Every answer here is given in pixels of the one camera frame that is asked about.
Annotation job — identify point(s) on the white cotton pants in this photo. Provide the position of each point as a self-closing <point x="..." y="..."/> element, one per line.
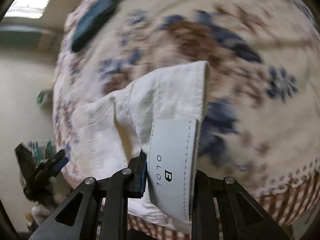
<point x="159" y="114"/>

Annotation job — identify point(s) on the teal curtain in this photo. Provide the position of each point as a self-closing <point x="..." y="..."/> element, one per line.
<point x="30" y="38"/>

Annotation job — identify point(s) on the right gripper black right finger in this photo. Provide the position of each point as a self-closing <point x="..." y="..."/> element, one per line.
<point x="227" y="204"/>

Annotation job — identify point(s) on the floral fleece blanket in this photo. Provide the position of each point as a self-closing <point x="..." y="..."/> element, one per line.
<point x="261" y="119"/>

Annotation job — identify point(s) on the bright window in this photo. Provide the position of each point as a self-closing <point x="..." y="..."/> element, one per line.
<point x="33" y="9"/>

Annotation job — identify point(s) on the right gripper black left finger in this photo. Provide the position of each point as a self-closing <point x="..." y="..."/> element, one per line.
<point x="97" y="207"/>

